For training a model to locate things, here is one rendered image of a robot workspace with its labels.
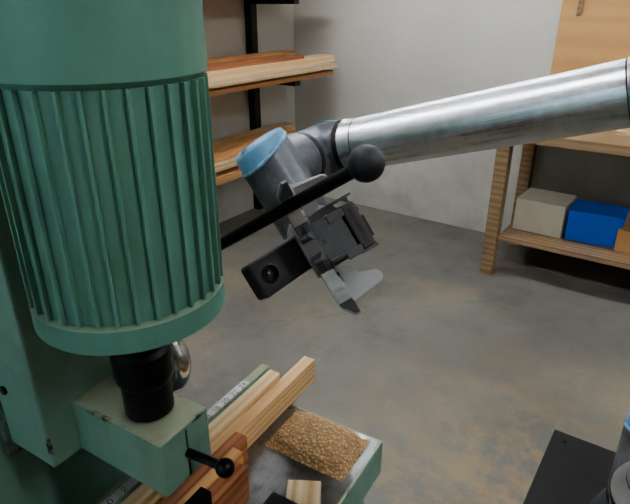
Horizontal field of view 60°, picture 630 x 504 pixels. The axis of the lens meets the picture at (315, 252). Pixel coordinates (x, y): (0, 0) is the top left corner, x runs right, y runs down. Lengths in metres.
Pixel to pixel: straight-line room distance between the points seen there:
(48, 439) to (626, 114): 0.76
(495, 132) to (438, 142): 0.08
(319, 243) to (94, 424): 0.31
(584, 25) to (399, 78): 1.18
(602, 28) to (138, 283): 3.33
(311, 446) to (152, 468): 0.25
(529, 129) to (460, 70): 3.06
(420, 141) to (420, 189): 3.26
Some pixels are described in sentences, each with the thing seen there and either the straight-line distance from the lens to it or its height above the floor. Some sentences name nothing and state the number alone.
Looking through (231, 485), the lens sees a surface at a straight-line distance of 0.71.
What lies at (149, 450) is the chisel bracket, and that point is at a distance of 0.61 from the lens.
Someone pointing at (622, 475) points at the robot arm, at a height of 0.88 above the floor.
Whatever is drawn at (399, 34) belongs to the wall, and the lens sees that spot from 4.02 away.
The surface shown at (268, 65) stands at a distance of 3.54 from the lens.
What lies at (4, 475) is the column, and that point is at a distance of 0.80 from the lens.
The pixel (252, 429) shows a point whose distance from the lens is 0.81.
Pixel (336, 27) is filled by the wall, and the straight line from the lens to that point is 4.27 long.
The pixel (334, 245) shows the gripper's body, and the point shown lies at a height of 1.21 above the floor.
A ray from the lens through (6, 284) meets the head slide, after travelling 0.59.
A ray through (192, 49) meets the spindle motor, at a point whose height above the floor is 1.43.
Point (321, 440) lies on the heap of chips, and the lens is 0.79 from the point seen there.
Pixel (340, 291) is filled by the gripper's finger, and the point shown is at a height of 1.18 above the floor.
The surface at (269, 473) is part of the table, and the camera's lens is 0.78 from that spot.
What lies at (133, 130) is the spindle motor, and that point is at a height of 1.38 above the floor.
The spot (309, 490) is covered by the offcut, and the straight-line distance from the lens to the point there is 0.71.
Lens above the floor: 1.47
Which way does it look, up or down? 24 degrees down
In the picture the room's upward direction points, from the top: straight up
